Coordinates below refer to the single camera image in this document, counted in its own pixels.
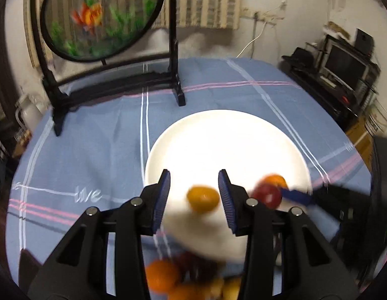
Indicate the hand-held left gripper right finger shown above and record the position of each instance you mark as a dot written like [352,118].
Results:
[226,200]

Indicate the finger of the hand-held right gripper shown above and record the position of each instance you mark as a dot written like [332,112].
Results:
[298,197]

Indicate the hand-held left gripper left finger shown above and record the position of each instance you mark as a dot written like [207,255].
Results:
[162,200]

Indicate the yellow orange oval fruit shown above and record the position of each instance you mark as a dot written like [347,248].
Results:
[203,198]

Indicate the red plum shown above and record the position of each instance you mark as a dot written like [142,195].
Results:
[268,195]

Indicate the white plate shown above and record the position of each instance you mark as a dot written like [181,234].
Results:
[224,143]

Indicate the brown cardboard box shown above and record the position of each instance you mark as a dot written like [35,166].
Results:
[359,137]

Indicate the white plastic bucket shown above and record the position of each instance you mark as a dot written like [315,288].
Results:
[376,120]

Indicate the blue striped tablecloth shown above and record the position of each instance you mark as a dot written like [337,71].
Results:
[102,150]

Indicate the black computer desk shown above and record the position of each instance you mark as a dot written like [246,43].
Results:
[325,93]

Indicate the computer monitor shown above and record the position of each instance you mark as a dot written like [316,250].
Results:
[343,61]

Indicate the black speaker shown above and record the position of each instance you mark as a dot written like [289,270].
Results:
[364,42]

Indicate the black hat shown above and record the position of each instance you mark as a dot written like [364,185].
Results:
[298,54]

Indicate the flat cardboard box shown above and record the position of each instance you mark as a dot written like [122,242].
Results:
[337,28]

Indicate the white kettle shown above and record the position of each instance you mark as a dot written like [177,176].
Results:
[27,112]

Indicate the round fish screen black stand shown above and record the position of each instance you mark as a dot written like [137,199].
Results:
[124,6]

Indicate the beige patterned curtain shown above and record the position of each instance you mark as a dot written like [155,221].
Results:
[209,3]

